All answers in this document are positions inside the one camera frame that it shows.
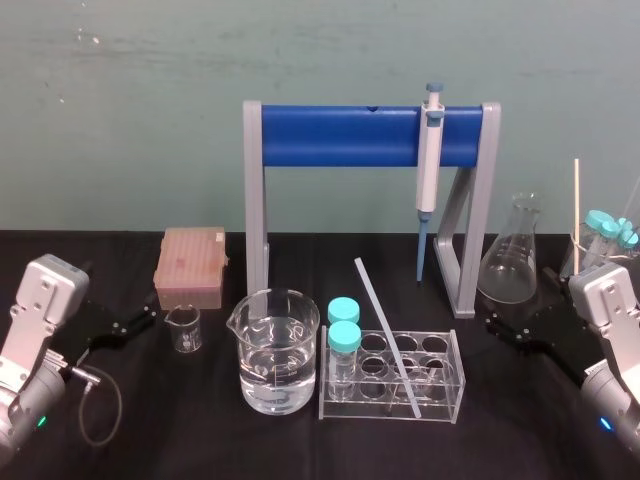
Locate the pink pipette tip box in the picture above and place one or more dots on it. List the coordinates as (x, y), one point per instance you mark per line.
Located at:
(190, 265)

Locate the glass conical flask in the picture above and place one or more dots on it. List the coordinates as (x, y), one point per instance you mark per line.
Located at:
(510, 270)

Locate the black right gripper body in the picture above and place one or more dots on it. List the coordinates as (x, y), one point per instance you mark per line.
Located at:
(565, 335)

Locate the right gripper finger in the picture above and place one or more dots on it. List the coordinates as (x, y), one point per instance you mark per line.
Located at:
(512, 332)
(552, 276)

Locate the thin wooden stick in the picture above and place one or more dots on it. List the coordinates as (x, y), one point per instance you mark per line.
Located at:
(576, 210)

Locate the blue and grey pipette stand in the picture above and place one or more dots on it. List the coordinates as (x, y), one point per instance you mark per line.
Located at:
(325, 135)

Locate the thin clear glass rod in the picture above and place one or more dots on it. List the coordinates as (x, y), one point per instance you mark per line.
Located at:
(632, 197)

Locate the small glass beaker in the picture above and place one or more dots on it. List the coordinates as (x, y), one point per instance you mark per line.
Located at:
(184, 335)

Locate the glass beaker holding vials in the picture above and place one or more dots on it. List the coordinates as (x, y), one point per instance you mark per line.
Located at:
(570, 260)

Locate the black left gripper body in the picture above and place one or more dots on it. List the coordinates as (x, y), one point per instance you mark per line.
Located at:
(95, 325)

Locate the clear acrylic tube rack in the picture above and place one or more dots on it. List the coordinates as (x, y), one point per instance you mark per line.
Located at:
(440, 380)

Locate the clear glass stirring rod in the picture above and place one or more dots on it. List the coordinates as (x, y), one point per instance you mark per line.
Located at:
(385, 325)

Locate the teal-capped clear vial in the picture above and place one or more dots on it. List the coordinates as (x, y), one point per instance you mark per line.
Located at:
(344, 308)
(344, 345)
(628, 232)
(598, 220)
(611, 229)

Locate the black table cloth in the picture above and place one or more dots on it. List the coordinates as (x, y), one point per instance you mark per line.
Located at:
(200, 440)

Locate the white and blue pipette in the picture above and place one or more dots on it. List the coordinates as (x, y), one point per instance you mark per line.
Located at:
(430, 170)

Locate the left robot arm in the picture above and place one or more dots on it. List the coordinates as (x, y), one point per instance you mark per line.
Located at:
(35, 310)

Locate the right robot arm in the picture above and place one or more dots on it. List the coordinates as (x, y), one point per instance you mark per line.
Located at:
(607, 310)

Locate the large glass beaker with water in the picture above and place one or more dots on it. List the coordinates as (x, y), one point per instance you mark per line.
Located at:
(275, 370)

